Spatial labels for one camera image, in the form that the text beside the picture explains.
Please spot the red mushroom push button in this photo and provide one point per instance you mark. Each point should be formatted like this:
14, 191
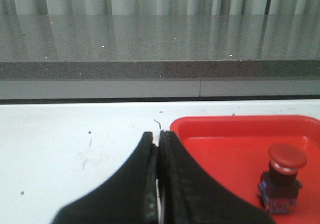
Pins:
278, 188

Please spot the grey stone counter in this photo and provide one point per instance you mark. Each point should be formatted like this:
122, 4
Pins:
106, 47

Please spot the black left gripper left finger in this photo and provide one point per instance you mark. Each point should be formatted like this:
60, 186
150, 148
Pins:
129, 196

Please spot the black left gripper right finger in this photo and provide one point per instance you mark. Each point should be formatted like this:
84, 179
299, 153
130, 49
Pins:
189, 195

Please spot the red plastic tray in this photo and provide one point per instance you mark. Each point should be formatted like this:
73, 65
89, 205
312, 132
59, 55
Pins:
234, 151

